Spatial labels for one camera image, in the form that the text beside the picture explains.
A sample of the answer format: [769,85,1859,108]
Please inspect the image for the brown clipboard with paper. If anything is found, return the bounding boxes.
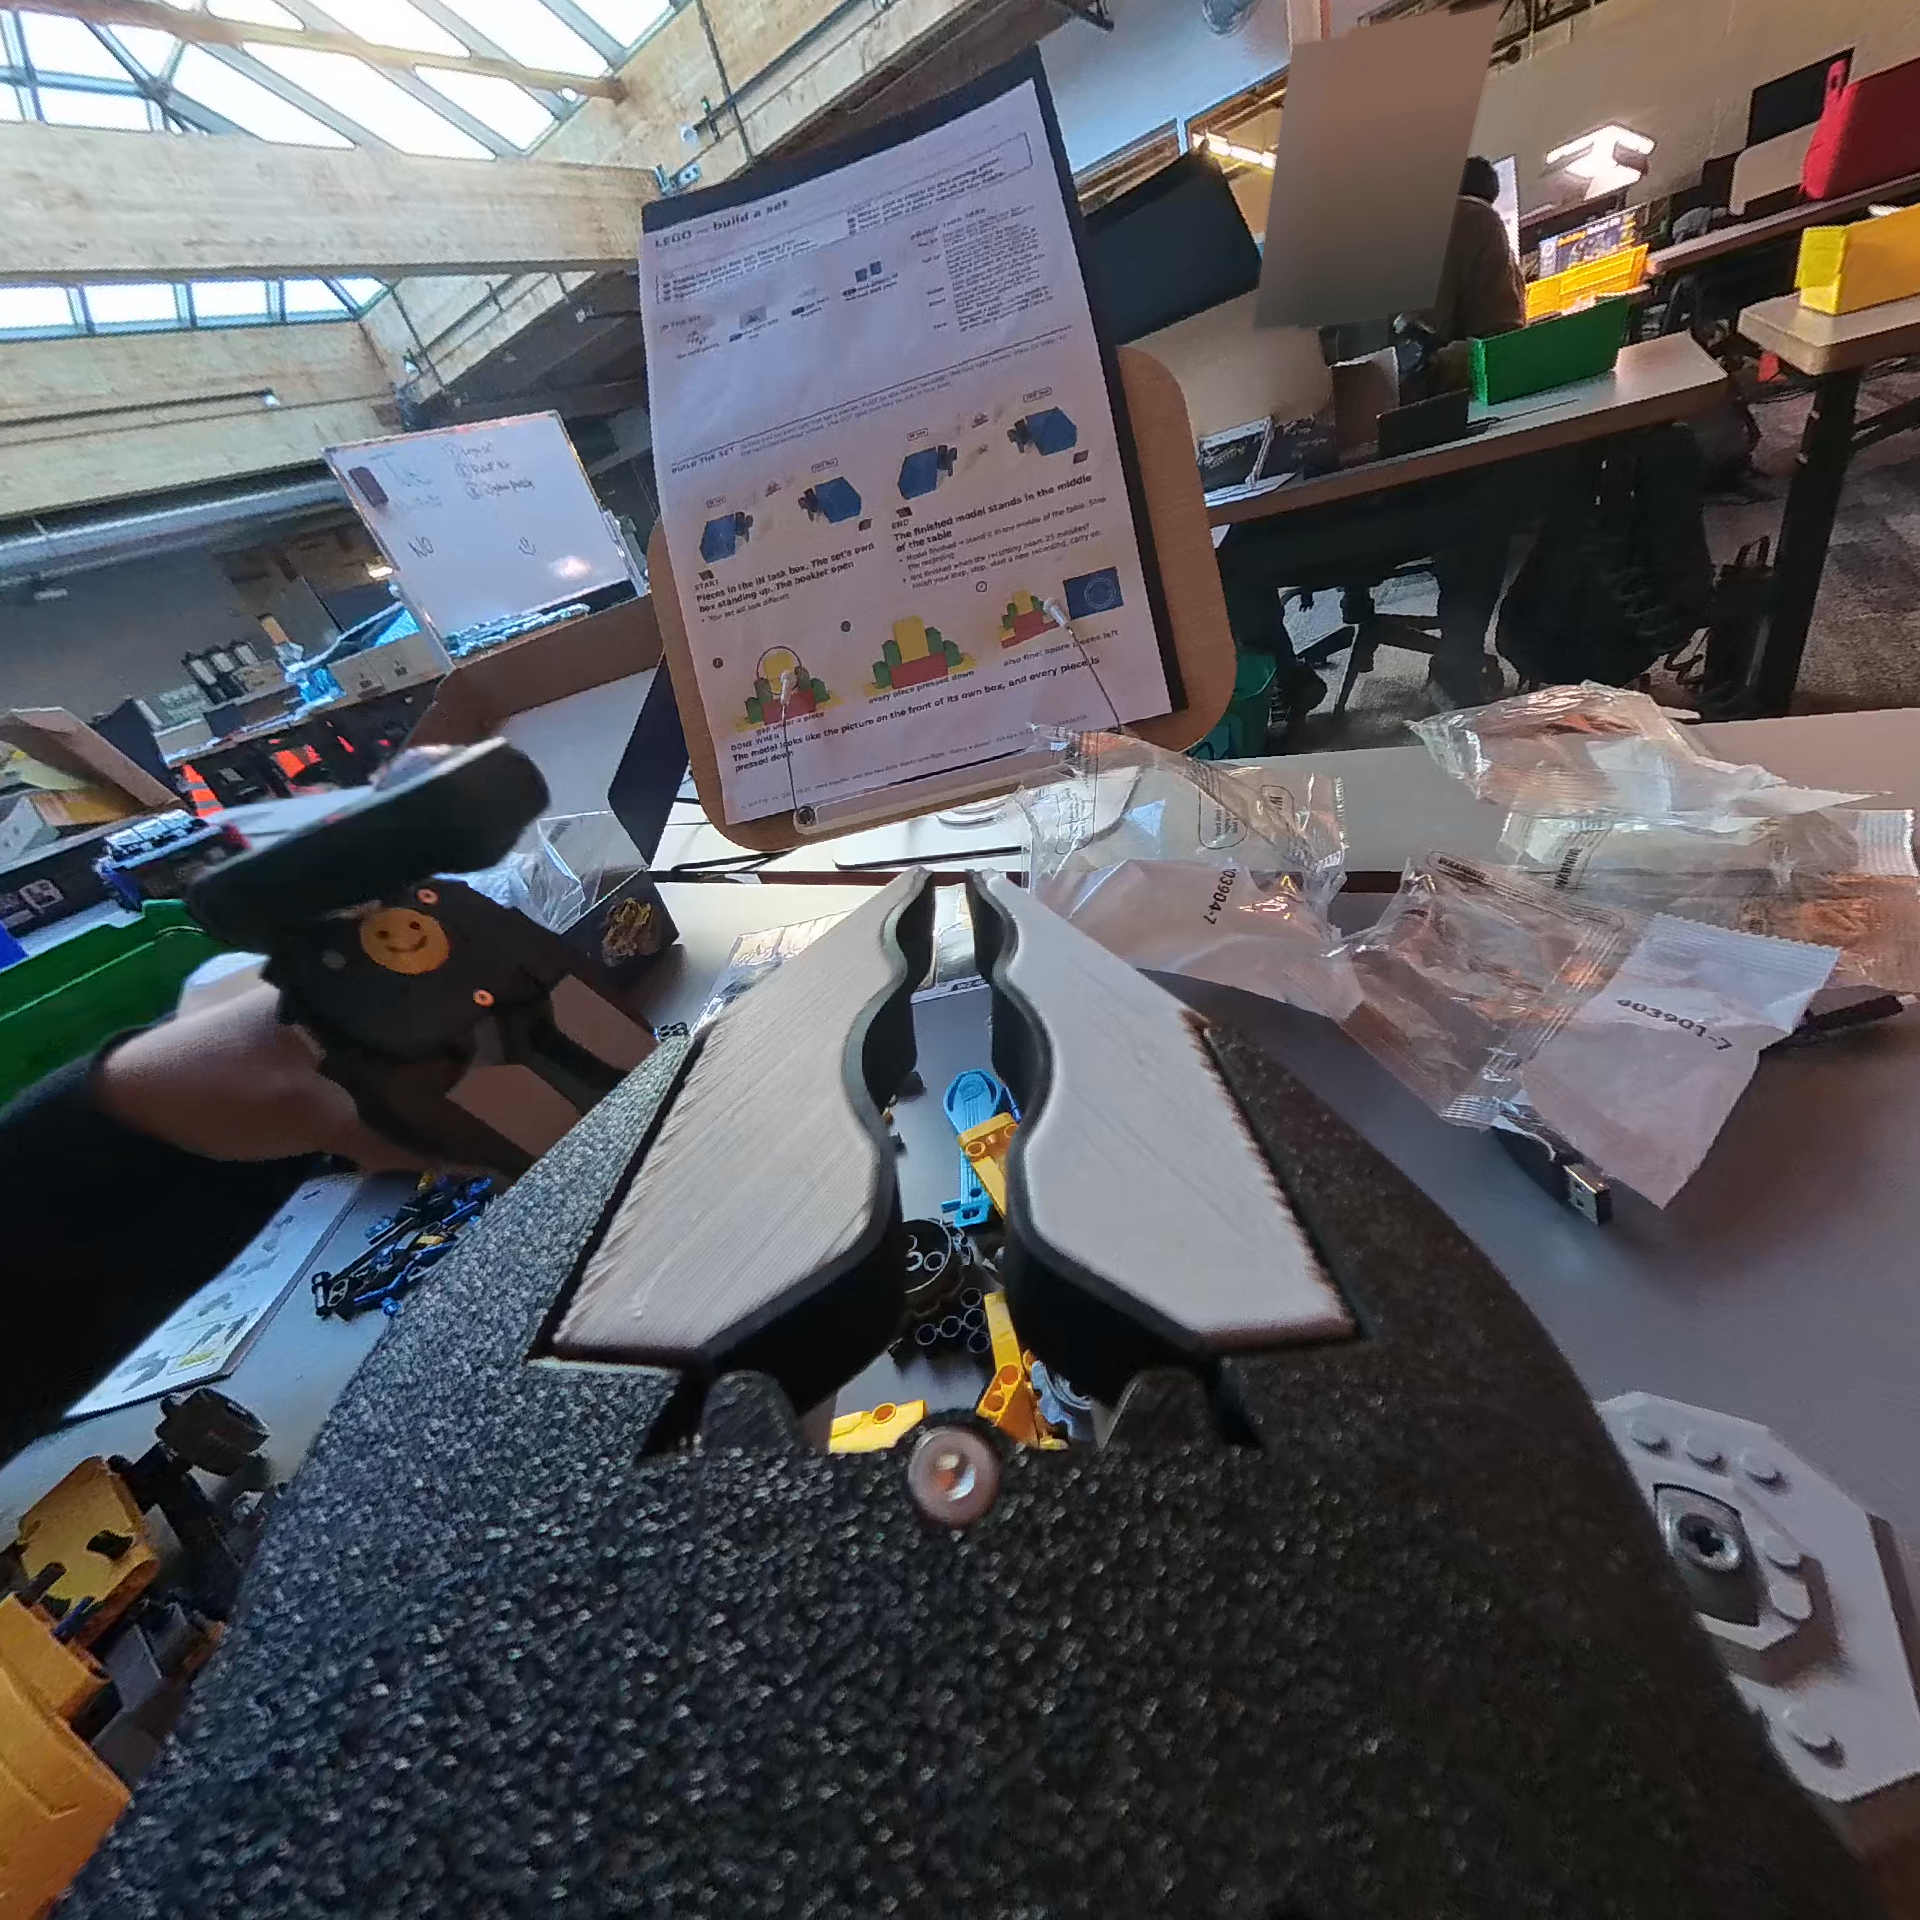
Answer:
[642,66,1239,851]

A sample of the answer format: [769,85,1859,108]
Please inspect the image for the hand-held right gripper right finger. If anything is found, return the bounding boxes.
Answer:
[965,868,1359,1359]

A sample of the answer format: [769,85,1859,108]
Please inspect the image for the blue plastic toy part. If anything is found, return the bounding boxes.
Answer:
[943,1069,1022,1223]

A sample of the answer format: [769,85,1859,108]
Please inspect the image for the grey work table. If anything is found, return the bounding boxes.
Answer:
[1206,328,1726,723]
[1739,291,1920,715]

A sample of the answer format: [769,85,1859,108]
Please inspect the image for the red bag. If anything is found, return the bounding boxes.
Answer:
[1799,58,1920,203]

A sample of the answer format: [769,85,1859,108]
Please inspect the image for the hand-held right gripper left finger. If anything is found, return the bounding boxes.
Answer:
[546,866,939,1373]

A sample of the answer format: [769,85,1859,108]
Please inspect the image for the crumpled clear plastic bags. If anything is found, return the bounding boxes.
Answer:
[507,808,630,932]

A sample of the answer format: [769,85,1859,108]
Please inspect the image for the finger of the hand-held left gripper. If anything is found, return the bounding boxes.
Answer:
[446,1065,586,1176]
[552,971,663,1081]

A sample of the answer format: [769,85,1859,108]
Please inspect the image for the yellow plastic bin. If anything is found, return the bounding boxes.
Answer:
[1792,203,1920,318]

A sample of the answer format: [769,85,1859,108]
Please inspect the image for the small green bin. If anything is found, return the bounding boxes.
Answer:
[1467,291,1635,406]

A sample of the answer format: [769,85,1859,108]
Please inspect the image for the yellow plastic crate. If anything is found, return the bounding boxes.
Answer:
[1523,246,1650,323]

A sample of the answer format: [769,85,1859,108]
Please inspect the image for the small black connector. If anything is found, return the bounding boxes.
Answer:
[1492,1116,1619,1229]

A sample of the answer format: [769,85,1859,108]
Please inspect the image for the grey desk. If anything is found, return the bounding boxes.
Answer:
[0,666,1920,1503]

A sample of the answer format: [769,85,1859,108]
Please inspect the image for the pile of building block parts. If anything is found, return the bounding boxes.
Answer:
[306,1048,1087,1461]

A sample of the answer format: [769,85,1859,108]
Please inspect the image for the grey studded motor block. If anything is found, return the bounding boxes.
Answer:
[1597,1385,1920,1808]

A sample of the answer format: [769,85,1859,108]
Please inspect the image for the white whiteboard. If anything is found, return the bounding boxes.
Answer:
[322,411,630,641]

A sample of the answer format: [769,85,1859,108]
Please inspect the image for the black backpack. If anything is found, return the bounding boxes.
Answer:
[1499,425,1712,691]

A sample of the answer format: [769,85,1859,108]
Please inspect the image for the person's left hand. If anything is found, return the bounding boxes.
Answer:
[97,983,496,1181]

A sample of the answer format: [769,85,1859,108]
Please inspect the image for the instruction booklet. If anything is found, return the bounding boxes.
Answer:
[65,1168,367,1421]

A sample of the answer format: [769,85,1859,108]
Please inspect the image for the black yellow toy block vehicle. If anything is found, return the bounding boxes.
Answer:
[0,1385,280,1920]

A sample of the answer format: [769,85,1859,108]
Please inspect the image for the green plastic bin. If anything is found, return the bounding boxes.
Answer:
[0,899,225,1103]

